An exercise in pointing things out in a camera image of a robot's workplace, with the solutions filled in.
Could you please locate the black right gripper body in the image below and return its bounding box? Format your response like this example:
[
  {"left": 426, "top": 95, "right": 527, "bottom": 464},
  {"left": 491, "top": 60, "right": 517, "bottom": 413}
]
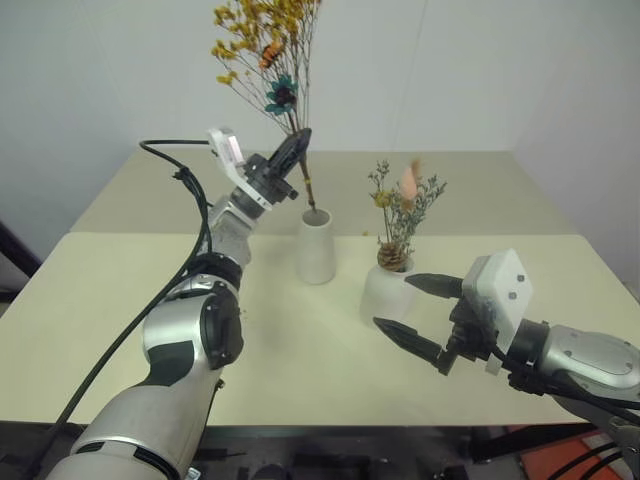
[{"left": 447, "top": 294, "right": 507, "bottom": 375}]

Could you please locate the small bouquet with pine cone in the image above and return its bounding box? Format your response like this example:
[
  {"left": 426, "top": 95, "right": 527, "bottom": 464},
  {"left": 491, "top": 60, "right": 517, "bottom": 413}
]
[{"left": 367, "top": 157, "right": 449, "bottom": 274}]

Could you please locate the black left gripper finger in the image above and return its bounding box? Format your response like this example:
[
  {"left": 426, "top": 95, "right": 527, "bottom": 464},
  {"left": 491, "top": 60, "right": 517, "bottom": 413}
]
[
  {"left": 277, "top": 127, "right": 314, "bottom": 177},
  {"left": 268, "top": 130, "right": 307, "bottom": 167}
]

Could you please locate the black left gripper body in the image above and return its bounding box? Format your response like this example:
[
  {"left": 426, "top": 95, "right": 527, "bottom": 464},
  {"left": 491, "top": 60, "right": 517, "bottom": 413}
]
[{"left": 243, "top": 153, "right": 299, "bottom": 202}]

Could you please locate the tall yellow dried flower bouquet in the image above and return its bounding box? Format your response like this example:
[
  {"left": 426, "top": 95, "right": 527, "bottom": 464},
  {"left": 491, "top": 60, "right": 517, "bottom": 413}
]
[{"left": 209, "top": 0, "right": 324, "bottom": 214}]

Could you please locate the orange red object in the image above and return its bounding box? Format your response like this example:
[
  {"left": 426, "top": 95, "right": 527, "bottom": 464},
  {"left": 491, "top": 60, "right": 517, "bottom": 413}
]
[{"left": 514, "top": 427, "right": 632, "bottom": 480}]

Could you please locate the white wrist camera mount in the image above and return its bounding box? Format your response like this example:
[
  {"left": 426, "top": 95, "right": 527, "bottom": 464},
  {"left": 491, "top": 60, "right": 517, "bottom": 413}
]
[
  {"left": 460, "top": 248, "right": 535, "bottom": 376},
  {"left": 206, "top": 128, "right": 274, "bottom": 214}
]

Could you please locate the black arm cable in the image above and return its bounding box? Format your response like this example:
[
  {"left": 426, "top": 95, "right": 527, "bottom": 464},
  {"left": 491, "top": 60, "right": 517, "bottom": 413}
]
[
  {"left": 507, "top": 368, "right": 640, "bottom": 480},
  {"left": 49, "top": 138, "right": 215, "bottom": 432}
]

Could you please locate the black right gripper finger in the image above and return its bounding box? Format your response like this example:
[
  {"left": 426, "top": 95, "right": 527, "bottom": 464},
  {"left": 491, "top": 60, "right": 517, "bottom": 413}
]
[
  {"left": 403, "top": 272, "right": 469, "bottom": 301},
  {"left": 372, "top": 316, "right": 455, "bottom": 376}
]

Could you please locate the short white vase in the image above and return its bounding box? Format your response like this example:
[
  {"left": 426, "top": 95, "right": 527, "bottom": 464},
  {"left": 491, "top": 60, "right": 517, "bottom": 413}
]
[{"left": 359, "top": 257, "right": 419, "bottom": 329}]

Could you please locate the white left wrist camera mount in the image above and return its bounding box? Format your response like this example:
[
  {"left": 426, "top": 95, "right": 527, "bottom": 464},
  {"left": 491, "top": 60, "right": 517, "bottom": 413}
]
[{"left": 206, "top": 128, "right": 274, "bottom": 214}]

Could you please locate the tall white vase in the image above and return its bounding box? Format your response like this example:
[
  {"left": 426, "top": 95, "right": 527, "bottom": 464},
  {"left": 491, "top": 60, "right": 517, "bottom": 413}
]
[{"left": 295, "top": 207, "right": 336, "bottom": 286}]

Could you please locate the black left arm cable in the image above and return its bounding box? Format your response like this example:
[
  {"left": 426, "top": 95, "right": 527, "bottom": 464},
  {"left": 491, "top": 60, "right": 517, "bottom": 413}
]
[{"left": 49, "top": 138, "right": 215, "bottom": 432}]

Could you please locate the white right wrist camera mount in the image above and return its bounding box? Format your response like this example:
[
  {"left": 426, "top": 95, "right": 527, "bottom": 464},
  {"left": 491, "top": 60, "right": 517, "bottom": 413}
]
[{"left": 460, "top": 248, "right": 535, "bottom": 376}]

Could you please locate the dark furniture piece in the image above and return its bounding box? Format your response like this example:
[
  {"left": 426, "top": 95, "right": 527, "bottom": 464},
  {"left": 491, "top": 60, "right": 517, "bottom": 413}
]
[{"left": 0, "top": 219, "right": 44, "bottom": 304}]

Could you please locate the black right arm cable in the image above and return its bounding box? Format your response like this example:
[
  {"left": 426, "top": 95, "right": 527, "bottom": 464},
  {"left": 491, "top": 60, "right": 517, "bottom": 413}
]
[{"left": 507, "top": 368, "right": 640, "bottom": 480}]

